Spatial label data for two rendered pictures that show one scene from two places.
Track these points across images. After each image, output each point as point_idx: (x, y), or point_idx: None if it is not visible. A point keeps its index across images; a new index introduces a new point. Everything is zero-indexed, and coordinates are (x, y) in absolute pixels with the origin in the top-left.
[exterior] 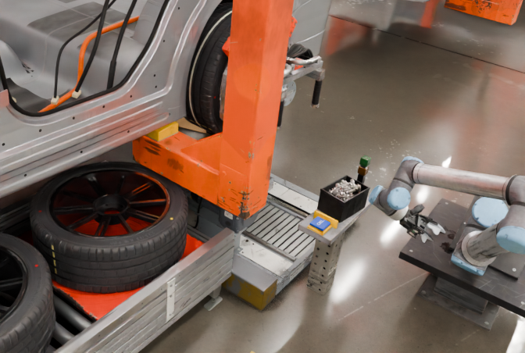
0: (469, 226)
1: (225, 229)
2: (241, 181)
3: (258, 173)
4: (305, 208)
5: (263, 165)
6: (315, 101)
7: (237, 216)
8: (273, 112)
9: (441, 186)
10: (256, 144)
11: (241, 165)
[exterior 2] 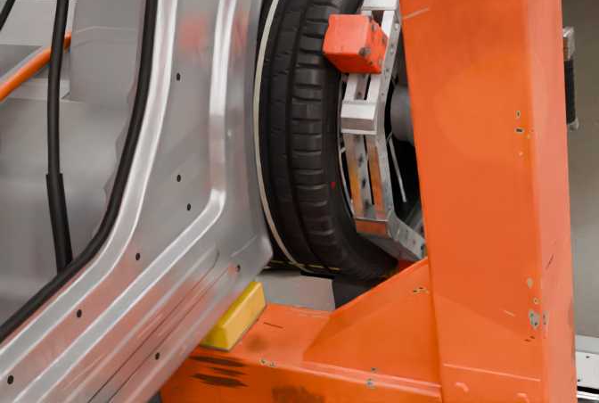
0: None
1: None
2: (525, 397)
3: (558, 359)
4: (594, 381)
5: (563, 332)
6: (568, 113)
7: None
8: (561, 176)
9: None
10: (546, 283)
11: (511, 355)
